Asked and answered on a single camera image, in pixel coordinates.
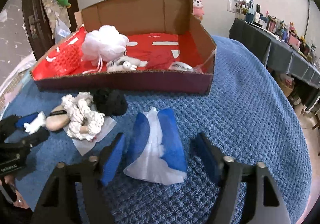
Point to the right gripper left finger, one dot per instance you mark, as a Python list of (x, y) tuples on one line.
[(58, 202)]

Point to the dark wooden door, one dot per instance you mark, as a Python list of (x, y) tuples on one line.
[(37, 25)]

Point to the white mesh bath pouf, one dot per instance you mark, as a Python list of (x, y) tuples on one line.
[(104, 44)]

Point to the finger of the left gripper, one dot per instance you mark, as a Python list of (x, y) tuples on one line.
[(30, 141), (13, 122)]

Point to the cardboard box red lining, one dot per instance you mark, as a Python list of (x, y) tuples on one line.
[(149, 25)]

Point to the red foam net sleeve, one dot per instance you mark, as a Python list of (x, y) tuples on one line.
[(67, 60)]

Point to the clear plastic bag hanging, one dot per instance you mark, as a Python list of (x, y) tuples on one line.
[(61, 31)]

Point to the table with dark cloth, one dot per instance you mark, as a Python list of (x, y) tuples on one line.
[(279, 57)]

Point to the blue knitted blanket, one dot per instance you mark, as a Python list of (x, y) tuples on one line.
[(245, 114)]

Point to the beige round powder puff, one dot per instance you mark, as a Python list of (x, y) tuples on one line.
[(57, 119)]

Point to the black fuzzy scrunchie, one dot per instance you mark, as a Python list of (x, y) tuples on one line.
[(110, 102)]

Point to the white plush bunny keychain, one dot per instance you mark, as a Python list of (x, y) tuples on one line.
[(125, 63)]

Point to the white crumpled tissue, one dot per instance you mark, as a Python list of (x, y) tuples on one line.
[(34, 126)]

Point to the hanging fabric organizer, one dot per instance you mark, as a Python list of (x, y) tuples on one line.
[(55, 11)]

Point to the blue white plastic pouch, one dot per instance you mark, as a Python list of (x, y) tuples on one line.
[(155, 153)]

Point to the pink plush toy on wall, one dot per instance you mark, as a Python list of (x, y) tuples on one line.
[(198, 10)]

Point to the cream knitted rope scrunchie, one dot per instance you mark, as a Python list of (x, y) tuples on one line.
[(84, 123)]

